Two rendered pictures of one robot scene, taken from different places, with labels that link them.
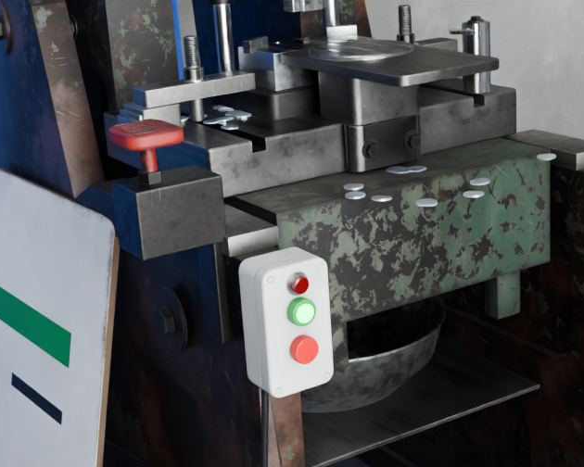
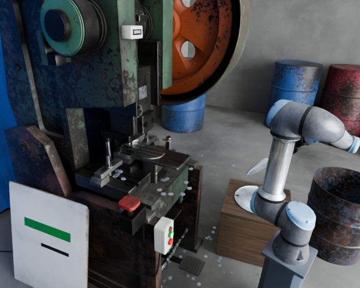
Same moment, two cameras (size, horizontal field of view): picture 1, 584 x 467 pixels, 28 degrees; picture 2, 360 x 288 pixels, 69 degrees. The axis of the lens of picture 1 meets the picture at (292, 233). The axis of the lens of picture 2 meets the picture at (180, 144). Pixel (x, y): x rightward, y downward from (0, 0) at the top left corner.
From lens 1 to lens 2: 0.70 m
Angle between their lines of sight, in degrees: 34
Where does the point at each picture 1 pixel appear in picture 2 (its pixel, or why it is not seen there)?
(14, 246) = (36, 208)
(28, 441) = (52, 260)
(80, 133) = (63, 178)
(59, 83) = (56, 166)
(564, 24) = not seen: hidden behind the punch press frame
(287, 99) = (134, 167)
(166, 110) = (106, 178)
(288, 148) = (142, 183)
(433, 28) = not seen: hidden behind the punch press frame
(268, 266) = (163, 227)
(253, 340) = (158, 243)
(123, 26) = (76, 148)
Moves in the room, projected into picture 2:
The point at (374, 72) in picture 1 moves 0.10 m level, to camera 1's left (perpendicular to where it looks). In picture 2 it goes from (168, 166) to (147, 172)
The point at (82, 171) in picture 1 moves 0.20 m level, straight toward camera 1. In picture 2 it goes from (66, 188) to (86, 209)
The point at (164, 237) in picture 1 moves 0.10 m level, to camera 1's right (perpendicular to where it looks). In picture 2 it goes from (136, 227) to (159, 217)
